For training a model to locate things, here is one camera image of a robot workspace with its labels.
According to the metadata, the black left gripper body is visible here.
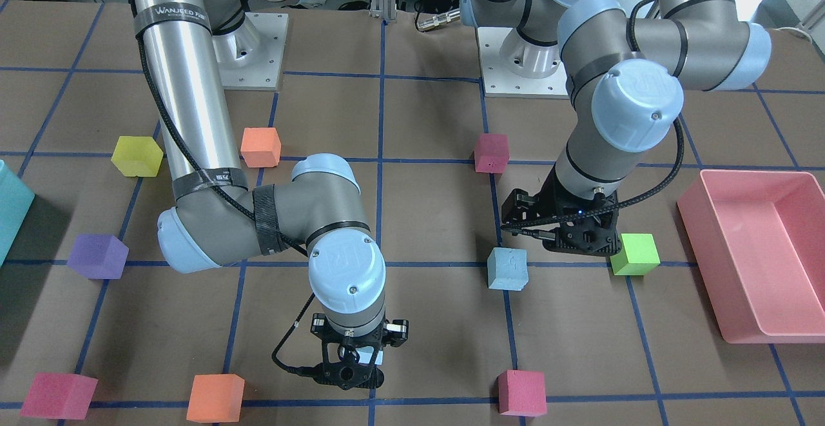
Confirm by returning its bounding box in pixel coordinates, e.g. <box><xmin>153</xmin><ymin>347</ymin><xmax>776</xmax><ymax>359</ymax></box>
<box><xmin>501</xmin><ymin>168</ymin><xmax>622</xmax><ymax>257</ymax></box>

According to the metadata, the orange foam block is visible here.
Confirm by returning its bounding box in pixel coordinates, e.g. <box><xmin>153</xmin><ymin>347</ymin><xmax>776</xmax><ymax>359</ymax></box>
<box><xmin>186</xmin><ymin>374</ymin><xmax>245</xmax><ymax>423</ymax></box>
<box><xmin>240</xmin><ymin>127</ymin><xmax>281</xmax><ymax>168</ymax></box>

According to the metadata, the cyan plastic bin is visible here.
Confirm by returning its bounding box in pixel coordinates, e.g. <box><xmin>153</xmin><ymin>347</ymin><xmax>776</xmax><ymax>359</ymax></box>
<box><xmin>1</xmin><ymin>160</ymin><xmax>35</xmax><ymax>266</ymax></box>

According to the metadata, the pink plastic bin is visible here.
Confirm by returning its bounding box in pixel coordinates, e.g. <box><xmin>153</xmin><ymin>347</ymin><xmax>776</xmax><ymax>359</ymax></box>
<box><xmin>677</xmin><ymin>169</ymin><xmax>824</xmax><ymax>344</ymax></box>

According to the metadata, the yellow foam block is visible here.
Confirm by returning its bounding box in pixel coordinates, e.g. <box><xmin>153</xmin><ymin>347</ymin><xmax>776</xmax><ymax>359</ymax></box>
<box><xmin>111</xmin><ymin>135</ymin><xmax>163</xmax><ymax>177</ymax></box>

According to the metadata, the pink foam block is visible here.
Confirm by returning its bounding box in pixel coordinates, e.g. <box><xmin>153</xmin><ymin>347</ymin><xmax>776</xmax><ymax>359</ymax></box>
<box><xmin>497</xmin><ymin>369</ymin><xmax>548</xmax><ymax>418</ymax></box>
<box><xmin>472</xmin><ymin>133</ymin><xmax>510</xmax><ymax>174</ymax></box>
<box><xmin>20</xmin><ymin>373</ymin><xmax>99</xmax><ymax>420</ymax></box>

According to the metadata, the green foam block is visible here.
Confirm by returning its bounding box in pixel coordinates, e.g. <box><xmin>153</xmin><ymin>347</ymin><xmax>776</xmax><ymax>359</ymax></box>
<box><xmin>610</xmin><ymin>233</ymin><xmax>661</xmax><ymax>276</ymax></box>

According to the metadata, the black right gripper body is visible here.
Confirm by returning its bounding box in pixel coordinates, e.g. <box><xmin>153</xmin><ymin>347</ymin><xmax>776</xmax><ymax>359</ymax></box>
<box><xmin>310</xmin><ymin>313</ymin><xmax>409</xmax><ymax>390</ymax></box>

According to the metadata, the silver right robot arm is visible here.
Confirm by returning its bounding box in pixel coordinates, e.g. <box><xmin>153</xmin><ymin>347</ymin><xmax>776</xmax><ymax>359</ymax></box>
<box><xmin>129</xmin><ymin>0</ymin><xmax>409</xmax><ymax>390</ymax></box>

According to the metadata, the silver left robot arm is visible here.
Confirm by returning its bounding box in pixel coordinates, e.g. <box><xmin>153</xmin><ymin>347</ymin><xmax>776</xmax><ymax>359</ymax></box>
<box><xmin>460</xmin><ymin>0</ymin><xmax>772</xmax><ymax>257</ymax></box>

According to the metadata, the purple foam block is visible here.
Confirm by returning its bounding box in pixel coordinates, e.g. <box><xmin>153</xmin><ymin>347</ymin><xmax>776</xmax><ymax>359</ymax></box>
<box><xmin>67</xmin><ymin>233</ymin><xmax>129</xmax><ymax>279</ymax></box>

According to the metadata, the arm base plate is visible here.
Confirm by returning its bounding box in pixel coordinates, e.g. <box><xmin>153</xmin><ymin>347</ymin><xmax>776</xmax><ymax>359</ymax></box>
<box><xmin>212</xmin><ymin>13</ymin><xmax>289</xmax><ymax>92</ymax></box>
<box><xmin>476</xmin><ymin>27</ymin><xmax>568</xmax><ymax>99</ymax></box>

